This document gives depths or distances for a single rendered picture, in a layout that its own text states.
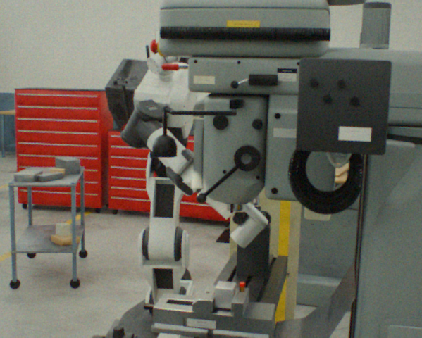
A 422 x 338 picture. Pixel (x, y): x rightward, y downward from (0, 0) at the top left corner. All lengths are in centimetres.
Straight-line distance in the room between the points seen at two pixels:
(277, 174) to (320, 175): 12
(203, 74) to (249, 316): 69
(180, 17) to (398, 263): 87
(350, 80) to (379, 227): 43
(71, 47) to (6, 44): 142
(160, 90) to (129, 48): 929
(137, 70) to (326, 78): 110
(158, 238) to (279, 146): 90
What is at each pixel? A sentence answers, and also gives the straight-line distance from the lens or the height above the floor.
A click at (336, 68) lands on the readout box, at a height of 170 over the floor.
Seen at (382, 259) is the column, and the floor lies 122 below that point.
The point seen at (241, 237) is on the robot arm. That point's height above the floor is 116.
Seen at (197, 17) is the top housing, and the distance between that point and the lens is 163.
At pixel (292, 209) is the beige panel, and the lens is 352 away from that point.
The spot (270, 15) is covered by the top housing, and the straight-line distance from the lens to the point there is 160.
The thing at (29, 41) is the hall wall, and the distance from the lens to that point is 1234.
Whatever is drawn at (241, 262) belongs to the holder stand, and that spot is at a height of 99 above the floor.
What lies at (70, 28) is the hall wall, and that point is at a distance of 1194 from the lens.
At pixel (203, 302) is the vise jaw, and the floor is 104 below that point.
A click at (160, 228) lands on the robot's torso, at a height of 107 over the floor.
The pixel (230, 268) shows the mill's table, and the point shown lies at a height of 94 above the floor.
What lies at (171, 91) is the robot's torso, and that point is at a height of 161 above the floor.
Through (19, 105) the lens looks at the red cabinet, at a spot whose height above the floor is 125.
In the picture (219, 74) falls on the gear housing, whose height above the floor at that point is 168.
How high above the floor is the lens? 169
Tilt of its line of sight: 10 degrees down
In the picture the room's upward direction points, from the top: 1 degrees clockwise
